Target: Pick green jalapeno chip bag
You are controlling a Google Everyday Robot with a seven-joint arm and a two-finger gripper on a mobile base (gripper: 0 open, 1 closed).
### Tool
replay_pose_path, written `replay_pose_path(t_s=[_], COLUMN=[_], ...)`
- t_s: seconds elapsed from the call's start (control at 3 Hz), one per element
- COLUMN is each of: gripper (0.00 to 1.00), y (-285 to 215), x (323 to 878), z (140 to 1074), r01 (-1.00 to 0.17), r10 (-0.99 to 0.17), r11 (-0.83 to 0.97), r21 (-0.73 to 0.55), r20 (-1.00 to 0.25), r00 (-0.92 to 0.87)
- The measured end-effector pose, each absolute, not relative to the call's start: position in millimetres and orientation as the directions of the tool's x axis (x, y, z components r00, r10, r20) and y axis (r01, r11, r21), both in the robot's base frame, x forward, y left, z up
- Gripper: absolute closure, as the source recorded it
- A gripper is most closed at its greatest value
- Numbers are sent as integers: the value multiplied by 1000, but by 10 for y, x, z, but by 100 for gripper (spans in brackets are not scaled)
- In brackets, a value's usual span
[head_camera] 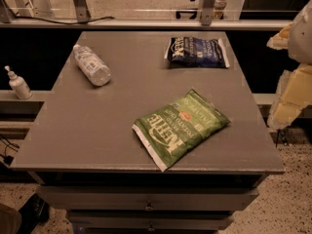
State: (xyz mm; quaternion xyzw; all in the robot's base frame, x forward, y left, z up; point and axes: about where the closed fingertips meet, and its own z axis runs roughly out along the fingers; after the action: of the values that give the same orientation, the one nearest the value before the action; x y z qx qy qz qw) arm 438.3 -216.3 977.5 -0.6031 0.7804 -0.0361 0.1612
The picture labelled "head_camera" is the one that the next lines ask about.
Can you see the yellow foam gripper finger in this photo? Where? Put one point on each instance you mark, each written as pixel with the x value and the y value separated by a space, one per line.
pixel 280 41
pixel 293 94

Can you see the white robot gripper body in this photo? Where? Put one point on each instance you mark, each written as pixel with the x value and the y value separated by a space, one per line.
pixel 302 36

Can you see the green jalapeno chip bag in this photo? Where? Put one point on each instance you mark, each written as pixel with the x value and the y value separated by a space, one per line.
pixel 175 129

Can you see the blue chip bag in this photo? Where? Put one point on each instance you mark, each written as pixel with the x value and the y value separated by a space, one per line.
pixel 197 52

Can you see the clear plastic water bottle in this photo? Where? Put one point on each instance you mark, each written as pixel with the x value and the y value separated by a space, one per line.
pixel 91 65

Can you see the grey drawer cabinet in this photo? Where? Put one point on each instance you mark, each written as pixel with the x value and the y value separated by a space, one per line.
pixel 87 159

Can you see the white pump dispenser bottle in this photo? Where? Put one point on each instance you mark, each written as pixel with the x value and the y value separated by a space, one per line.
pixel 18 84

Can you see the black shoe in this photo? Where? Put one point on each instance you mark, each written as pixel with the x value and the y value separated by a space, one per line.
pixel 33 212

